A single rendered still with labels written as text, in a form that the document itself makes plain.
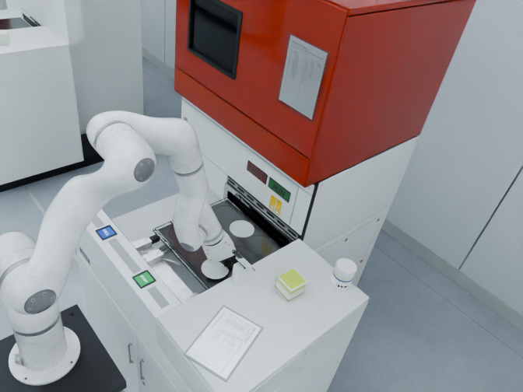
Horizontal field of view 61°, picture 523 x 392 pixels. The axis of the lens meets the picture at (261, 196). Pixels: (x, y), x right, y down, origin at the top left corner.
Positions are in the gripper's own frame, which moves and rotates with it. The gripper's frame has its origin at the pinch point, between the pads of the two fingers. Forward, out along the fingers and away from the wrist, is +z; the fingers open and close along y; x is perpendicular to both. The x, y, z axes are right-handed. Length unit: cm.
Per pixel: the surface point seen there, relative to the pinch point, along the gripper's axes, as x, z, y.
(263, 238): 12.8, 9.3, 14.8
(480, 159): 65, 75, 147
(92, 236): 14.9, -22.8, -40.2
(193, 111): 70, -22, 6
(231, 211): 30.2, 5.4, 6.3
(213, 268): -0.3, -0.2, -5.5
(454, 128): 84, 62, 142
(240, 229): 18.6, 5.8, 7.3
